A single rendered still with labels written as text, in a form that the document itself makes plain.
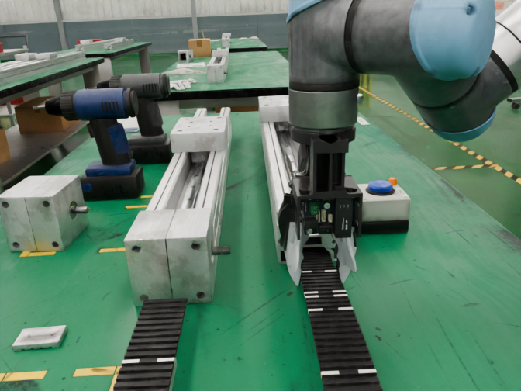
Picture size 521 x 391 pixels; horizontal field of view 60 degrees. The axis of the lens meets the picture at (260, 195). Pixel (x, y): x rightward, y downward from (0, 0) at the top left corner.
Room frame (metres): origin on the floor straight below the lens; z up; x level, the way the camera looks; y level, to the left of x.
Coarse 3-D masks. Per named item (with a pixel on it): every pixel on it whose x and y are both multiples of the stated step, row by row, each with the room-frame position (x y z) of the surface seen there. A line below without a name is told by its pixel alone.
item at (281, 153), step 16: (272, 128) 1.08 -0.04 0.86; (288, 128) 1.22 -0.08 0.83; (272, 144) 0.93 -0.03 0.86; (288, 144) 1.03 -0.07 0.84; (272, 160) 0.82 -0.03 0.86; (288, 160) 0.91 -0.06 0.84; (272, 176) 0.73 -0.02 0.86; (288, 176) 0.84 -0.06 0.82; (272, 192) 0.71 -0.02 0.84; (288, 192) 0.65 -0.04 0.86; (272, 208) 0.72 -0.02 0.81; (320, 240) 0.59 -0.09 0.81
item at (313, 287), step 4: (304, 284) 0.49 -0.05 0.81; (308, 284) 0.49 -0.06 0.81; (312, 284) 0.49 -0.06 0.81; (316, 284) 0.49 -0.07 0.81; (320, 284) 0.48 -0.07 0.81; (324, 284) 0.48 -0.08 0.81; (328, 284) 0.48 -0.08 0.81; (332, 284) 0.48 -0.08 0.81; (336, 284) 0.48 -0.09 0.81; (340, 284) 0.48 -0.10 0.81; (304, 288) 0.48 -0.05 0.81; (308, 288) 0.48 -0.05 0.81; (312, 288) 0.48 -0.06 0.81; (316, 288) 0.47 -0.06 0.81; (320, 288) 0.47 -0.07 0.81; (324, 288) 0.47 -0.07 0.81; (328, 288) 0.47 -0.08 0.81; (332, 288) 0.47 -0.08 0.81; (336, 288) 0.47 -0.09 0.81; (340, 288) 0.47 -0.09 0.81
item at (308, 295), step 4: (304, 292) 0.47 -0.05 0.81; (308, 292) 0.46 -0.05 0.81; (312, 292) 0.46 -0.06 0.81; (316, 292) 0.46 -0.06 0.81; (320, 292) 0.46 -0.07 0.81; (324, 292) 0.46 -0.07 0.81; (328, 292) 0.46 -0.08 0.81; (332, 292) 0.46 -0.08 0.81; (336, 292) 0.46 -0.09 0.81; (340, 292) 0.46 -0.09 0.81; (344, 292) 0.46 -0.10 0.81; (308, 296) 0.45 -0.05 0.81; (312, 296) 0.45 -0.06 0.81; (316, 296) 0.45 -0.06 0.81; (320, 296) 0.45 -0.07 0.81; (324, 296) 0.45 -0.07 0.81; (328, 296) 0.45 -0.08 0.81; (332, 296) 0.45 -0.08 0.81; (336, 296) 0.45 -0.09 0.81; (340, 296) 0.45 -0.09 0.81; (344, 296) 0.45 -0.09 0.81
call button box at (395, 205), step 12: (372, 192) 0.69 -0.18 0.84; (384, 192) 0.69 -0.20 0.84; (396, 192) 0.69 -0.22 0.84; (372, 204) 0.67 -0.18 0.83; (384, 204) 0.67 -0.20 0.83; (396, 204) 0.67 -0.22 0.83; (408, 204) 0.67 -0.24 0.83; (372, 216) 0.67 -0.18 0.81; (384, 216) 0.67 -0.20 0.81; (396, 216) 0.67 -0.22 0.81; (408, 216) 0.67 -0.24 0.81; (372, 228) 0.67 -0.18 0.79; (384, 228) 0.67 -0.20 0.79; (396, 228) 0.67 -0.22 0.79; (408, 228) 0.67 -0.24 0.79
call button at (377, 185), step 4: (376, 180) 0.72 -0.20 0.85; (380, 180) 0.72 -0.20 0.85; (368, 184) 0.71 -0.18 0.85; (372, 184) 0.70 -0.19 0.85; (376, 184) 0.70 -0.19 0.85; (380, 184) 0.70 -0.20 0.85; (384, 184) 0.70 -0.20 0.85; (388, 184) 0.70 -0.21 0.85; (368, 188) 0.70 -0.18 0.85; (372, 188) 0.69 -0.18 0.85; (376, 188) 0.69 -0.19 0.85; (380, 188) 0.69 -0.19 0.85; (384, 188) 0.69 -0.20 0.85; (388, 188) 0.69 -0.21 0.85
